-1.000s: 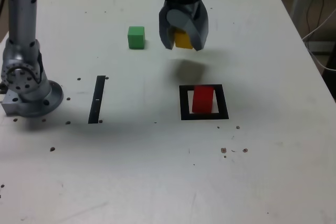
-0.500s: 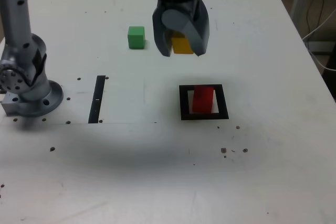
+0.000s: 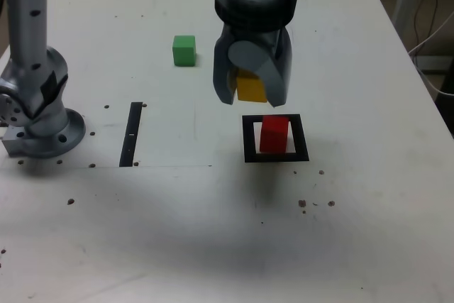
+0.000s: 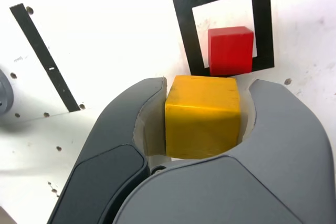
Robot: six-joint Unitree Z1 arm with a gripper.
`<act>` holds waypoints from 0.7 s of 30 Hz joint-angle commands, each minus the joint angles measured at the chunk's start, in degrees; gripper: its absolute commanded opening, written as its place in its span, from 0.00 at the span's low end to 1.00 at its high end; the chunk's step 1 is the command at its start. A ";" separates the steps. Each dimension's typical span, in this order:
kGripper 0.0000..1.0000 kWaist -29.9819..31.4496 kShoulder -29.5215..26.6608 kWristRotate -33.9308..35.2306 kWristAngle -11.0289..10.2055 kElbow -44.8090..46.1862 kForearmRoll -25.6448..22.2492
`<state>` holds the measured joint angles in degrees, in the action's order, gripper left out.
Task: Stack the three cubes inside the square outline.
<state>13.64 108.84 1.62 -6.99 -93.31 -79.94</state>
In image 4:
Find yellow cube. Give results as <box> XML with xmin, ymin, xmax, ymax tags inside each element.
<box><xmin>164</xmin><ymin>75</ymin><xmax>242</xmax><ymax>160</ymax></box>

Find red cube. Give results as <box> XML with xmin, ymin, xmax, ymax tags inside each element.
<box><xmin>207</xmin><ymin>26</ymin><xmax>255</xmax><ymax>77</ymax></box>

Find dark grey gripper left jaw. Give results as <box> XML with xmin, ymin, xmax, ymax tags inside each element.
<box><xmin>47</xmin><ymin>77</ymin><xmax>173</xmax><ymax>224</ymax></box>

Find black tape square outline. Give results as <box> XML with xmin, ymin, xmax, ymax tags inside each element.
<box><xmin>172</xmin><ymin>0</ymin><xmax>275</xmax><ymax>77</ymax></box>

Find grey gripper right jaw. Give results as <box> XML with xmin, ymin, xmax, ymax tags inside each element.
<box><xmin>112</xmin><ymin>79</ymin><xmax>336</xmax><ymax>224</ymax></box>

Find black tape strip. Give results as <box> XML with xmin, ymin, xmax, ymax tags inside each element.
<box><xmin>9</xmin><ymin>3</ymin><xmax>81</xmax><ymax>112</ymax></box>

